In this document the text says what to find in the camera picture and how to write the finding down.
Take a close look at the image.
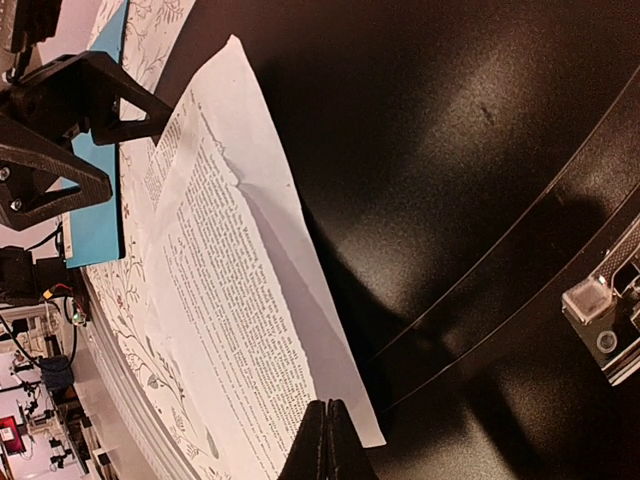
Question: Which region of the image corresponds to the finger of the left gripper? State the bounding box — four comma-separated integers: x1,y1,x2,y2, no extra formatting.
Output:
1,146,110,231
1,51,172,145

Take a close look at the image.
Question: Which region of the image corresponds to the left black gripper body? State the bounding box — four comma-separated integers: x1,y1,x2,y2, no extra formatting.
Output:
1,0,62,84

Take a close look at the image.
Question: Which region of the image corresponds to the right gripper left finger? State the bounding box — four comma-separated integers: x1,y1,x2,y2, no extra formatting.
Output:
278,400,327,480

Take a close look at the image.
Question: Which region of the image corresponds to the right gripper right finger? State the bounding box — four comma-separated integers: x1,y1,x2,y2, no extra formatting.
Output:
326,400,378,480

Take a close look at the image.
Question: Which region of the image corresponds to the printed paper sheet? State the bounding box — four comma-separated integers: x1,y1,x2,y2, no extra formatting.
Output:
139,37,385,479
142,88,201,221

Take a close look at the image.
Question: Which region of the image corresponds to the black clip folder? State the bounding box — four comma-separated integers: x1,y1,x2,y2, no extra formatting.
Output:
158,1,639,479

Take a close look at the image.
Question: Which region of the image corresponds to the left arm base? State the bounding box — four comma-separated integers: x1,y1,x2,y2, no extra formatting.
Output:
1,246,90,325

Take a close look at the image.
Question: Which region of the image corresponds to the blue folder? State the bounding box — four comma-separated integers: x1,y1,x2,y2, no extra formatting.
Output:
62,1,128,269

